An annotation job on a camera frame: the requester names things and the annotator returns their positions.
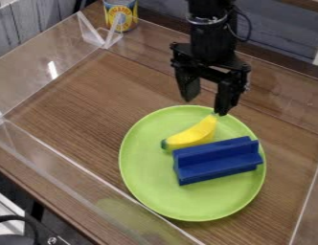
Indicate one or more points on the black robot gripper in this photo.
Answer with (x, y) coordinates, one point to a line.
(208, 57)

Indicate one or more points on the yellow toy banana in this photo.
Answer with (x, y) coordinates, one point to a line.
(196, 135)

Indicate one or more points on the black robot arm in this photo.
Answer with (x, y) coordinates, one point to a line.
(211, 11)

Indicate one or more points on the green round plate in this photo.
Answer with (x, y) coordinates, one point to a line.
(149, 177)

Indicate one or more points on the blue T-shaped block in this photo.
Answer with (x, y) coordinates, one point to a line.
(209, 161)

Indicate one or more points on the yellow and blue can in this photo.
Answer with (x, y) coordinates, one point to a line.
(121, 10)

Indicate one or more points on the clear acrylic enclosure wall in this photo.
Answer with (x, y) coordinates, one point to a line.
(78, 84)

